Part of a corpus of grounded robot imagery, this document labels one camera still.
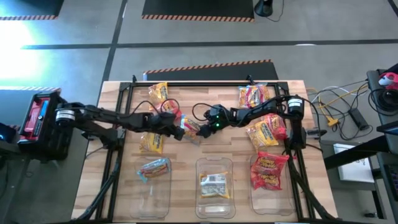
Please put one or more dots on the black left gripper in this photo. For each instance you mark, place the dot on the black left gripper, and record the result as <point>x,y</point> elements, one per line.
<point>161,129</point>

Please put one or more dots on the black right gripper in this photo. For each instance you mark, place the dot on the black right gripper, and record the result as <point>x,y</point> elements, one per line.
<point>221,124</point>

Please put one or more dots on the blue-edged Maruchan ramen packet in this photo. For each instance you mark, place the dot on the blue-edged Maruchan ramen packet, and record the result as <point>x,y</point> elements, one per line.
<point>190,126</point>
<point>154,169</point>
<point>253,96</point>

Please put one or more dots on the yellow Maruchan ramen packet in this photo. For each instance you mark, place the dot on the yellow Maruchan ramen packet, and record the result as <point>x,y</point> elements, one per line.
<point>262,135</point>
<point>158,92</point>
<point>151,143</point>
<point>214,186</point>

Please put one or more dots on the red Maruchan ramen packet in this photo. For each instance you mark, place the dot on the red Maruchan ramen packet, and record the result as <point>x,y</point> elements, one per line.
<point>276,126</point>
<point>269,161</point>
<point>265,182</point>
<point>170,107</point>

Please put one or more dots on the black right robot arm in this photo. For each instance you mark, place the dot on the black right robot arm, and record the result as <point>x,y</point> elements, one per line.
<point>264,109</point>

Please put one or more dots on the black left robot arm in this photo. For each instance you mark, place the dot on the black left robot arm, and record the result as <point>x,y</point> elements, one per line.
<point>102,116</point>

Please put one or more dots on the black hazard-striped floor mat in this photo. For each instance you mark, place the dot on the black hazard-striped floor mat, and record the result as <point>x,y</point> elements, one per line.
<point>18,102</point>
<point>211,74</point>
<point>31,7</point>
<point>199,7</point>

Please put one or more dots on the clear plastic bin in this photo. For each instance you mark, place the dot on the clear plastic bin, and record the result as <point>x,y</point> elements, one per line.
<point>272,202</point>
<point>214,208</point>
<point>149,202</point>

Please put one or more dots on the yellow plug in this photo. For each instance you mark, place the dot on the yellow plug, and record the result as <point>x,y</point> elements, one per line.
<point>332,121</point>

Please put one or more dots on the black round stand base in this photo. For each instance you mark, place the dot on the black round stand base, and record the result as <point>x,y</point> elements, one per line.
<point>263,7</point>

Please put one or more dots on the red and black case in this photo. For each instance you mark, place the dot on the red and black case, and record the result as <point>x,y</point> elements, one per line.
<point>40,124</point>

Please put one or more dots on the black power brick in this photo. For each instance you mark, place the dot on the black power brick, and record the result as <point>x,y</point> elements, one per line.
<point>358,119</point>

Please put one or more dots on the white paper sheet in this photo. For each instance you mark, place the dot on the white paper sheet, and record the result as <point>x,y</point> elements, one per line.
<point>354,168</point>

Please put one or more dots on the black desk bar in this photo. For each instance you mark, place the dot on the black desk bar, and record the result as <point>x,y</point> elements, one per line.
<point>357,152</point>

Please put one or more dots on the dark device with blue light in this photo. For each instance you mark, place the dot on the dark device with blue light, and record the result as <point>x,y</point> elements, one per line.
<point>6,137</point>

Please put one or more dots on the black side desk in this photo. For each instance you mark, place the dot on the black side desk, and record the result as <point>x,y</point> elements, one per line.
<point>388,137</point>

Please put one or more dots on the small black floor object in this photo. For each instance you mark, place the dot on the small black floor object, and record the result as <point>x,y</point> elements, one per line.
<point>370,215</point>

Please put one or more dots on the red and white object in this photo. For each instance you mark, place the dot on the red and white object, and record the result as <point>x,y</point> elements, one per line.
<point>387,80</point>

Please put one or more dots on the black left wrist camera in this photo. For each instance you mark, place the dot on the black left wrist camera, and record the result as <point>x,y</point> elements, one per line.
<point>168,118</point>

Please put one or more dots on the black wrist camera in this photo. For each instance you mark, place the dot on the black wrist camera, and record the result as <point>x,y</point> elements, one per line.
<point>211,112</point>
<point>168,118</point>

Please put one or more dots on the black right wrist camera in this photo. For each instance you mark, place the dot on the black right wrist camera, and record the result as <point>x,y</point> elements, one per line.
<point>211,112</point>

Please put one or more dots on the black metal table frame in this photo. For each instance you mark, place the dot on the black metal table frame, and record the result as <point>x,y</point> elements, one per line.
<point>202,83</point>

